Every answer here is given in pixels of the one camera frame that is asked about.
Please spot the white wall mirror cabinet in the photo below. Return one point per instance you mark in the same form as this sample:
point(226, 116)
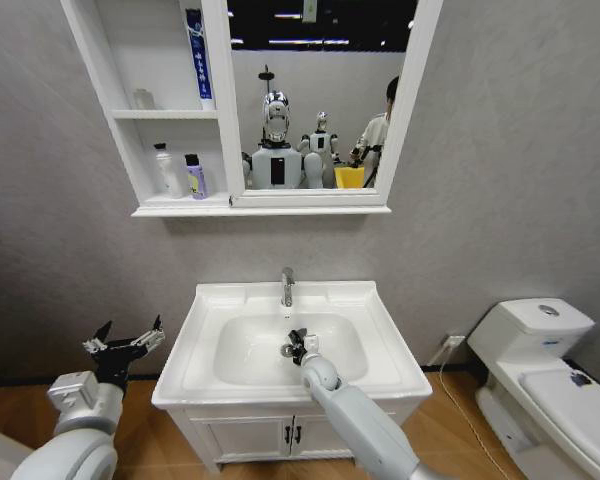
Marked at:
point(130, 150)

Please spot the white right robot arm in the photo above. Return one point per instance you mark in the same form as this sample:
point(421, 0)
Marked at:
point(360, 430)

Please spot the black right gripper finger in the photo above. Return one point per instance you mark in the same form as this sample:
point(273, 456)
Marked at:
point(286, 351)
point(297, 335)

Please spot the chrome toilet flush button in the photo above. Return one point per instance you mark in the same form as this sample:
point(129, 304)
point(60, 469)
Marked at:
point(549, 309)

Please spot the small translucent jar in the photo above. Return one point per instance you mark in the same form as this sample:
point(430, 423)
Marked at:
point(144, 100)

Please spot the small dark object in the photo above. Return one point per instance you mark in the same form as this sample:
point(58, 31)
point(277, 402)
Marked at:
point(581, 378)

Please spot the white wall socket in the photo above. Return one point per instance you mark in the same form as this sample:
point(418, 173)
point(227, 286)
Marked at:
point(454, 342)

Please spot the purple bottle black cap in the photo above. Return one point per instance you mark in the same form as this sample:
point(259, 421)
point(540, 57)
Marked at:
point(197, 180)

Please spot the blue white toothpaste tube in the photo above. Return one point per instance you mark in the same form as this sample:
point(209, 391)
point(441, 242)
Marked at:
point(202, 70)

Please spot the yellow bin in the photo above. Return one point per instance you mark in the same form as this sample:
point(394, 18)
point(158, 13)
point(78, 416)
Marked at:
point(349, 178)

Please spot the cabinet mirror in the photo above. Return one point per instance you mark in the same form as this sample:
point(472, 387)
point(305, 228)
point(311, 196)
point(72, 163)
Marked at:
point(330, 90)

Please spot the person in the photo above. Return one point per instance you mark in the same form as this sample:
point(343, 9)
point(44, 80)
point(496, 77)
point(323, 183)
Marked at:
point(375, 135)

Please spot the white vanity cabinet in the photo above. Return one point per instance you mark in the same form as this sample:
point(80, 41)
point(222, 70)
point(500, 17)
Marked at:
point(245, 440)

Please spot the chrome faucet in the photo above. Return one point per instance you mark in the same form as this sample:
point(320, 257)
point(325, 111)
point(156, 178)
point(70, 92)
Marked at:
point(287, 287)

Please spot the white bottle black cap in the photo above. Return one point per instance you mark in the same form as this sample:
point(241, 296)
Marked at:
point(167, 175)

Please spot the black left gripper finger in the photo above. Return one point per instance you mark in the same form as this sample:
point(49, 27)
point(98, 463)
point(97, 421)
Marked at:
point(100, 337)
point(147, 338)

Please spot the white ceramic washbasin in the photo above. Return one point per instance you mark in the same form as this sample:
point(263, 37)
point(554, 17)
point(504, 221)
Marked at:
point(240, 380)

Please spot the white toilet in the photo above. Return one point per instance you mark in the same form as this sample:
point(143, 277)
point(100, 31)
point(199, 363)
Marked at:
point(555, 400)

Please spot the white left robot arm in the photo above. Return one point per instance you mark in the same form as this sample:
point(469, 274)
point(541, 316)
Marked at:
point(80, 450)

